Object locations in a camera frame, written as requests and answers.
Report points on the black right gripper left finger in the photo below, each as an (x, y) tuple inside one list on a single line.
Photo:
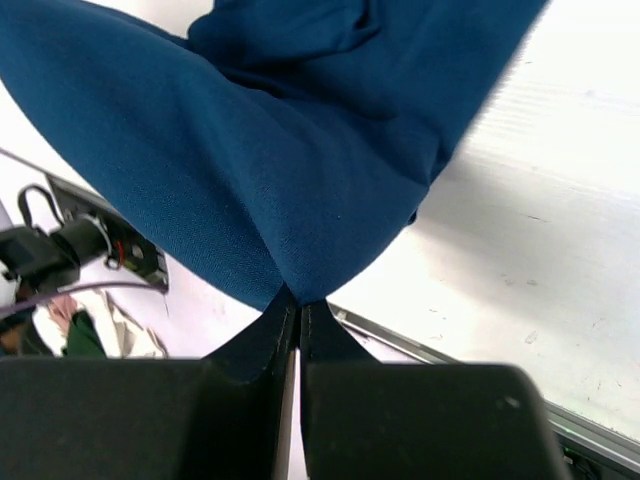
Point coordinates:
[(224, 416)]

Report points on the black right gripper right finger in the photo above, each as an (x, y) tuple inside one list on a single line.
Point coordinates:
[(365, 419)]

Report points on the blue mickey t shirt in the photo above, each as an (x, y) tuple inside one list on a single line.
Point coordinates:
[(280, 143)]

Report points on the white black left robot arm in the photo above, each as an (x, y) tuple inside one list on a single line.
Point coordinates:
[(44, 262)]

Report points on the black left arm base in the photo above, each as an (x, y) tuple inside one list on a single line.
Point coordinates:
[(131, 250)]

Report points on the cloth pile on floor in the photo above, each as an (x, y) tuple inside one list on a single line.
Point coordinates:
[(85, 324)]

